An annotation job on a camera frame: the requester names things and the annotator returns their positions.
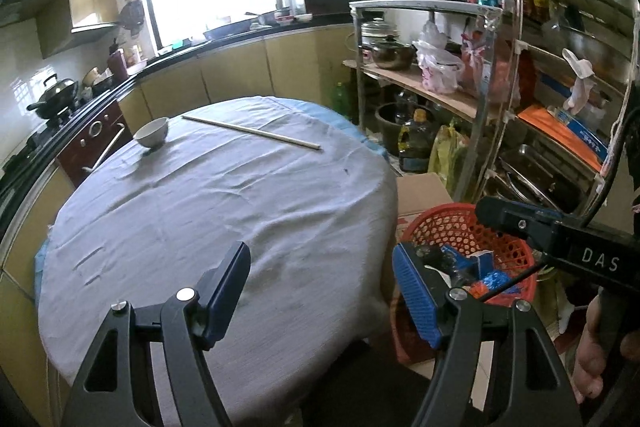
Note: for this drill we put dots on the green plastic bottle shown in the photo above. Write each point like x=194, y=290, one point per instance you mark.
x=342, y=102

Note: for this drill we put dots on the long wooden stick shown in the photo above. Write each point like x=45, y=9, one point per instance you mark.
x=250, y=133

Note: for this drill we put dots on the white bowl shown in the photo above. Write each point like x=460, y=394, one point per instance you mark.
x=151, y=134

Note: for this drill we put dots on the black gas stove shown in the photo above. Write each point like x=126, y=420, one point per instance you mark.
x=65, y=122

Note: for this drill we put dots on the steel pot with lid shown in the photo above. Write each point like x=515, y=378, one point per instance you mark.
x=390, y=54

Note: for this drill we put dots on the rectangular steel tray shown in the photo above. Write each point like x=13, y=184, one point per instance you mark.
x=540, y=177

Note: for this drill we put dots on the red plastic bag on rack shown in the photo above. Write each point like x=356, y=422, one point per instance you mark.
x=475, y=62

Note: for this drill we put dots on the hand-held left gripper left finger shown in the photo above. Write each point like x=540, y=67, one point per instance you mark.
x=227, y=297

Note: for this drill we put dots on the yellow green bag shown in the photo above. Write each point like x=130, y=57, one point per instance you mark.
x=450, y=157

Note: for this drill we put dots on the white pink plastic bags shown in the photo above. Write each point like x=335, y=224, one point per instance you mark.
x=437, y=62

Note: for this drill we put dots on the dark red container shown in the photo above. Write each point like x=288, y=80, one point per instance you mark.
x=117, y=64

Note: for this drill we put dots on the round steel basin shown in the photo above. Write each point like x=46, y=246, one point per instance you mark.
x=595, y=47

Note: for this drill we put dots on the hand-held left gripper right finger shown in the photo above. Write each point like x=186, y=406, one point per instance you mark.
x=417, y=297

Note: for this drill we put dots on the black bucket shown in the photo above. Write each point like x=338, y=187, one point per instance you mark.
x=387, y=127

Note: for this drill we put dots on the orange and blue flat box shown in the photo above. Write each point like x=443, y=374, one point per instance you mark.
x=565, y=132

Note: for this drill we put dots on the small yellow wall cabinet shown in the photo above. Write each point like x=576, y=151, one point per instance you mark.
x=85, y=17

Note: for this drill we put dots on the cooking oil bottle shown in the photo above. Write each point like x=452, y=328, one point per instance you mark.
x=415, y=142

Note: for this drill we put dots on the steel wash basin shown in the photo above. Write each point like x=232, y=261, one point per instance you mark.
x=232, y=29

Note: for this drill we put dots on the dark red built-in oven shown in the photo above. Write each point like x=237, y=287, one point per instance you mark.
x=95, y=142

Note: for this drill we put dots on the cardboard box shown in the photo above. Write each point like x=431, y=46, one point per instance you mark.
x=420, y=197

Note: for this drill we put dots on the wooden shelf board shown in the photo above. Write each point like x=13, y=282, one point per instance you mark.
x=415, y=84

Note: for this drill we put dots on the white glove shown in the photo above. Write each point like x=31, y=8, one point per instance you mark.
x=580, y=77

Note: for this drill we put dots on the steel steamer pot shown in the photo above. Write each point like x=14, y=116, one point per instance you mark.
x=379, y=29

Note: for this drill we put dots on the rounded metal shelf rack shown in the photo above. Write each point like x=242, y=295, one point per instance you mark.
x=487, y=82

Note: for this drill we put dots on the blue and white medicine box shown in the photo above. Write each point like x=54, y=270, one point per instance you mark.
x=462, y=263

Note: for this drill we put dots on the black wok with lid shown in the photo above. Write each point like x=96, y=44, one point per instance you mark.
x=55, y=97

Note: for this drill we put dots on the grey tablecloth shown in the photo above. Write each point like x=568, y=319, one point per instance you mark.
x=225, y=187

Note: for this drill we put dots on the person's right hand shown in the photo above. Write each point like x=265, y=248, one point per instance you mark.
x=587, y=347

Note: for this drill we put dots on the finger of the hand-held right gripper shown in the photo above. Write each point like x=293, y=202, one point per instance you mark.
x=510, y=219

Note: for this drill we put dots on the red plastic mesh basket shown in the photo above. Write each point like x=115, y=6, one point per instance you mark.
x=522, y=292

